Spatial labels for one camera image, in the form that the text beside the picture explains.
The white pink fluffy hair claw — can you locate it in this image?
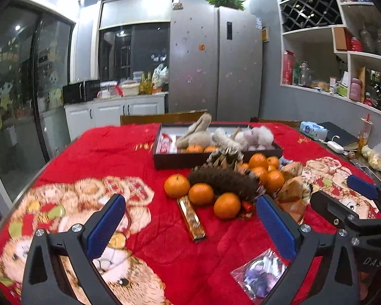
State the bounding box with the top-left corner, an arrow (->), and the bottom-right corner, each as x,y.
234,126 -> 274,151

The black white fuzzy hair clip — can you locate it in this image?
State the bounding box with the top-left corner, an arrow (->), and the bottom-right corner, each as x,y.
212,128 -> 242,152

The large orange mandarin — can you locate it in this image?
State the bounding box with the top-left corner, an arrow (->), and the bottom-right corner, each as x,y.
204,146 -> 217,153

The red clear plastic toy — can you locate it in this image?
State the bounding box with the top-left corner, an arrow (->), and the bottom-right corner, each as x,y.
156,133 -> 177,154

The white charger adapter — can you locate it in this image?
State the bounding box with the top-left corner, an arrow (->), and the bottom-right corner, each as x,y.
319,136 -> 344,154

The blue white scrunchie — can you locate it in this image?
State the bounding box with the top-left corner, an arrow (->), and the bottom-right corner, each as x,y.
279,156 -> 294,169

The clear plastic bag packet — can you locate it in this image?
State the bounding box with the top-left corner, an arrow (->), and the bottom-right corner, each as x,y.
230,249 -> 288,304

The blue tissue pack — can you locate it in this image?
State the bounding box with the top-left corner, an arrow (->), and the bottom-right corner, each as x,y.
299,121 -> 328,141

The wooden chair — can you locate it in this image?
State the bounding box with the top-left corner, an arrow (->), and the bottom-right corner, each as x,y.
250,117 -> 301,129
120,110 -> 207,125

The brown white frilly scrunchie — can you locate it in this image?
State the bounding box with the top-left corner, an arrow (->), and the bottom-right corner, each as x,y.
206,149 -> 244,172

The gold wrapped candy bar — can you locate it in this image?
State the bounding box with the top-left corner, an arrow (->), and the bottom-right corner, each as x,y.
177,195 -> 206,242

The red blanket with bears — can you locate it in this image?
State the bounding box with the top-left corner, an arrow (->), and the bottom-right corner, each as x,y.
0,120 -> 381,305

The beige fluffy hair claw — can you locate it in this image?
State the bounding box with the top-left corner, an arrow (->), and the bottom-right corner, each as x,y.
175,112 -> 213,149

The mandarin orange left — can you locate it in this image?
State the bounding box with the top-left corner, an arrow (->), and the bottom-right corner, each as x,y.
164,174 -> 191,198

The black shallow box tray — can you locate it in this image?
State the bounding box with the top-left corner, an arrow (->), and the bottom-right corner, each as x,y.
152,122 -> 284,170

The white kitchen cabinet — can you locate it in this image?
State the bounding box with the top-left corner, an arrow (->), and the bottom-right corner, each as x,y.
64,91 -> 168,141

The black microwave oven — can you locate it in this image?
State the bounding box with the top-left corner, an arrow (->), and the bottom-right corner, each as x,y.
62,80 -> 100,105

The silver double door refrigerator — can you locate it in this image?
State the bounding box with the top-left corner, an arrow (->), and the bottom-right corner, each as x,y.
168,0 -> 263,122

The glass sliding door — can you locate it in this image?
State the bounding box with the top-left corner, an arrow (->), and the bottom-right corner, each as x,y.
0,0 -> 76,204

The white wall shelf unit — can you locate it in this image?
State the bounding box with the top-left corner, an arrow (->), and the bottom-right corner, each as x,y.
277,0 -> 381,125

